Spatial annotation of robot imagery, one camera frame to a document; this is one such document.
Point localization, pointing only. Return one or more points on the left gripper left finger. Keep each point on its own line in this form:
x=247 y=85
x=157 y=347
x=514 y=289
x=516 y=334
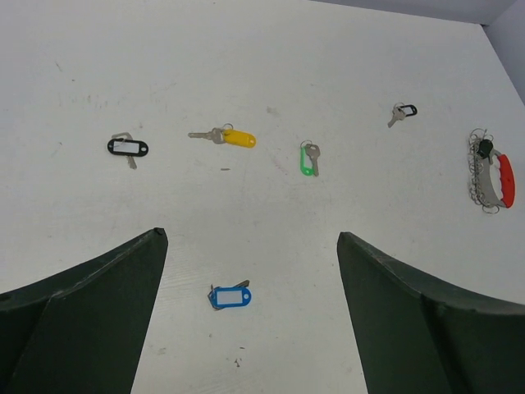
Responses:
x=83 y=330

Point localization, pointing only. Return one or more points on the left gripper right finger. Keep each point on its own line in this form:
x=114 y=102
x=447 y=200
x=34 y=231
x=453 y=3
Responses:
x=416 y=333

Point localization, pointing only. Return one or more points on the key with solid black tag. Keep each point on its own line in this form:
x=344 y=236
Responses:
x=484 y=149

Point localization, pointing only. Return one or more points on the key with black outlined tag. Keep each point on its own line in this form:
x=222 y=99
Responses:
x=123 y=144

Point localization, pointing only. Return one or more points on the key with green tag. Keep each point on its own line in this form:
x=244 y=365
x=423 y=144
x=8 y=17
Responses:
x=309 y=155

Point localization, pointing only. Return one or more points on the key with clear black tag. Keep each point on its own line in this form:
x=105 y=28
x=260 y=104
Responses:
x=400 y=111

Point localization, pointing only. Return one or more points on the key with yellow tag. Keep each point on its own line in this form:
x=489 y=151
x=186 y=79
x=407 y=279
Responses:
x=226 y=134

